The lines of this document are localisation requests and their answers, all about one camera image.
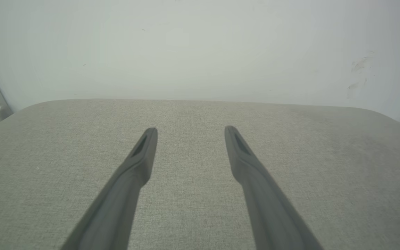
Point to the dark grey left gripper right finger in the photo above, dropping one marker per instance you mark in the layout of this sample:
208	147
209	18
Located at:
266	201

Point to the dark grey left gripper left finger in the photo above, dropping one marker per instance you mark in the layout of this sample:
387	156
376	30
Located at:
123	194

